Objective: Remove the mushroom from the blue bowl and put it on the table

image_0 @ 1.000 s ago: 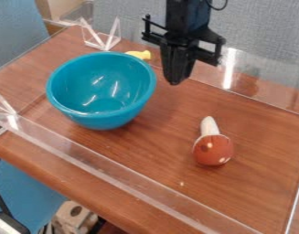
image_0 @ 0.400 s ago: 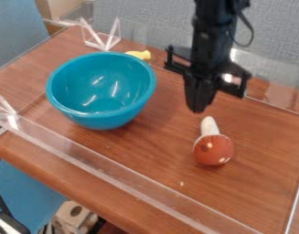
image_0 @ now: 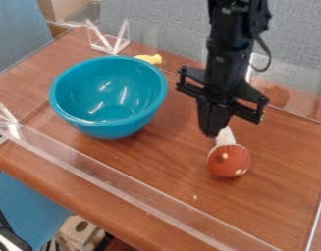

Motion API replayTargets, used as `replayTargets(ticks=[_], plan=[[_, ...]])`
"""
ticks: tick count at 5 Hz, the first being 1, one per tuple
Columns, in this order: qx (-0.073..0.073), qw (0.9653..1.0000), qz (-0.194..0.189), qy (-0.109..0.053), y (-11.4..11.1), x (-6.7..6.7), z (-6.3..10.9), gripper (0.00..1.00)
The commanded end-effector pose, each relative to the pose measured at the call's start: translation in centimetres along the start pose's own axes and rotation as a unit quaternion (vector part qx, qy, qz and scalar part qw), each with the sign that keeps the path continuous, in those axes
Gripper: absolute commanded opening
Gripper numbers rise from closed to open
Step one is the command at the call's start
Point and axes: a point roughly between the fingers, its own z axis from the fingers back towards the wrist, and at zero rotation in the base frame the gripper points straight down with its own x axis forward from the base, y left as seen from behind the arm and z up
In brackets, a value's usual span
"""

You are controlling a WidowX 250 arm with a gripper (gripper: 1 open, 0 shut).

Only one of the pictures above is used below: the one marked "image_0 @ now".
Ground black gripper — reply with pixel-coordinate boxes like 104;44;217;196
177;66;270;137

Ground brown capped toy mushroom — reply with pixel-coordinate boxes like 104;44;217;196
207;126;252;178

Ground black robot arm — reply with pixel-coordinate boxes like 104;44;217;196
177;0;272;137

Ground blue plastic bowl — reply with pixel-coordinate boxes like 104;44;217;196
49;55;168;139

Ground yellow toy object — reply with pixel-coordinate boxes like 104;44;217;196
136;54;163;65

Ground clear acrylic front barrier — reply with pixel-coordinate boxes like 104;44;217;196
0;101;282;251

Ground white block with hole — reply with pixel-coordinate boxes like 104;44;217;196
57;215;106;251

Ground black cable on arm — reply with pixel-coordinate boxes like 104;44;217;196
248;35;274;73

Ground clear acrylic corner bracket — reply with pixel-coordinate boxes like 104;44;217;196
86;19;130;55

